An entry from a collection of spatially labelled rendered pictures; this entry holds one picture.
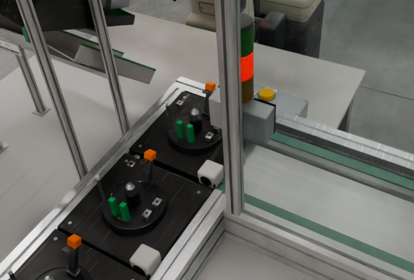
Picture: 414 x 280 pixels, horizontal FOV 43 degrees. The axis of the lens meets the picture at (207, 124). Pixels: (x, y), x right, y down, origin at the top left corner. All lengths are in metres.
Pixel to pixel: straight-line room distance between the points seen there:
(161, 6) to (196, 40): 1.90
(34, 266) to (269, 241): 0.48
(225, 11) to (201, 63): 0.90
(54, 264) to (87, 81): 0.74
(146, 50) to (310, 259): 0.95
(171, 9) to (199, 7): 1.63
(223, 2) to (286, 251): 0.57
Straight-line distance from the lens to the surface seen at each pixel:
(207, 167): 1.19
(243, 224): 1.15
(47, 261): 1.14
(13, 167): 1.50
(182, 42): 1.79
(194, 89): 1.44
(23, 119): 1.63
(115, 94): 1.31
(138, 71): 1.38
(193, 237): 1.13
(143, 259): 1.07
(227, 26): 0.81
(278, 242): 1.14
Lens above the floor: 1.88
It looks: 44 degrees down
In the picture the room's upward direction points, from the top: 5 degrees counter-clockwise
